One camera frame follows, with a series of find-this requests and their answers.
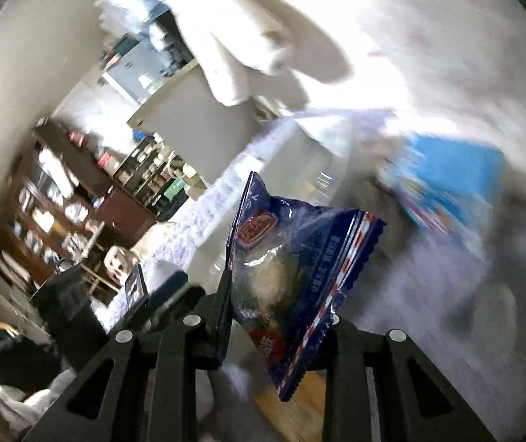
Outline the blue printed package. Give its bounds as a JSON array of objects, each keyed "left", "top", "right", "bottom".
[{"left": 381, "top": 133, "right": 508, "bottom": 252}]

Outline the yellow cardboard box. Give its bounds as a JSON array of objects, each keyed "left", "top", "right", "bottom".
[{"left": 253, "top": 371, "right": 329, "bottom": 442}]

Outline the white storage box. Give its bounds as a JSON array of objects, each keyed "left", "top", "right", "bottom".
[{"left": 189, "top": 109, "right": 526, "bottom": 442}]

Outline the white printed fleece garment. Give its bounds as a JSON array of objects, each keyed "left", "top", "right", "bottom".
[{"left": 151, "top": 0, "right": 353, "bottom": 108}]

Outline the beige cabinet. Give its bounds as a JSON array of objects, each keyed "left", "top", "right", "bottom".
[{"left": 126, "top": 61, "right": 293, "bottom": 190}]

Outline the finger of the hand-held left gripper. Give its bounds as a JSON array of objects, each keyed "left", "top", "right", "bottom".
[{"left": 127, "top": 271, "right": 207, "bottom": 332}]

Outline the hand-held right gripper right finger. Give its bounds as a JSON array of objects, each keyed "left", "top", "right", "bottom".
[{"left": 306, "top": 315, "right": 498, "bottom": 442}]

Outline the smartphone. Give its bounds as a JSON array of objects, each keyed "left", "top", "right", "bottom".
[{"left": 124, "top": 264, "right": 149, "bottom": 310}]

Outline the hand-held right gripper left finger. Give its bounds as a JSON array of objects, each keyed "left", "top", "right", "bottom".
[{"left": 24, "top": 269, "right": 234, "bottom": 442}]

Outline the grey storage bin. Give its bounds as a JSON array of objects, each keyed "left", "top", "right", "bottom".
[{"left": 103, "top": 39, "right": 172, "bottom": 102}]

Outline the dark wooden display cabinet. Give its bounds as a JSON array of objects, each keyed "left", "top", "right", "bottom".
[{"left": 0, "top": 119, "right": 159, "bottom": 296}]

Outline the open shelf with cups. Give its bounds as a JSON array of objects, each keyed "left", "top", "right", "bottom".
[{"left": 113, "top": 133, "right": 190, "bottom": 199}]

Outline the beige plush toy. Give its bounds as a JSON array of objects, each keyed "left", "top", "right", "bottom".
[{"left": 105, "top": 222, "right": 178, "bottom": 287}]

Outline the purple fluffy blanket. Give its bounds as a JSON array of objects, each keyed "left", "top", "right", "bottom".
[{"left": 105, "top": 115, "right": 291, "bottom": 334}]

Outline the blue snack packet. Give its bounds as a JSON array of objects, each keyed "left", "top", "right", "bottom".
[{"left": 225, "top": 171, "right": 387, "bottom": 402}]

